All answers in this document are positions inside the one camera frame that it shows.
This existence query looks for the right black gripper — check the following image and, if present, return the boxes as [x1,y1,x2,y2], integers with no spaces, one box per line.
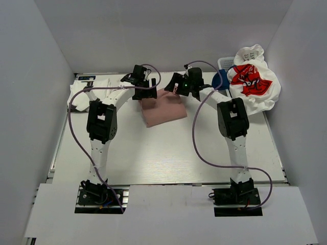
[164,73,193,96]

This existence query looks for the blue t shirt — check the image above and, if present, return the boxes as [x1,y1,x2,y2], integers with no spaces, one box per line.
[212,69,230,91]

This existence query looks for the pink t shirt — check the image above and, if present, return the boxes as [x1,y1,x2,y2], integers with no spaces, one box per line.
[140,89,188,128]

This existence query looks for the white red print t shirt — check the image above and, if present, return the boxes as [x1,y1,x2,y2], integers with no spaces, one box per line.
[227,63,281,115]

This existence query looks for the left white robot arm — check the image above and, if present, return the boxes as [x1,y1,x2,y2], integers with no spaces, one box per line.
[86,65,157,185]

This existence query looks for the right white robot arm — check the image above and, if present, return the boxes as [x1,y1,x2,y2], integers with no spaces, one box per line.
[165,66,254,204]

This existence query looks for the white plastic basket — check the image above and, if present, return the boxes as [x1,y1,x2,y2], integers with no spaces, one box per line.
[217,57,234,72]

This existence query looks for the folded white t shirt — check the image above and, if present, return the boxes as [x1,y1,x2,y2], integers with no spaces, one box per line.
[67,78,117,113]

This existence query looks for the white text t shirt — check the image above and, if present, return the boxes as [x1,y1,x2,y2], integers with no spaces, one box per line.
[233,44,268,68]

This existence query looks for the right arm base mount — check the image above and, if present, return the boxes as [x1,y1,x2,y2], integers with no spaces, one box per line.
[208,178,263,217]

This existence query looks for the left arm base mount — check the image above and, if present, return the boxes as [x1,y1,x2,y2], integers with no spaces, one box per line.
[75,180,129,214]

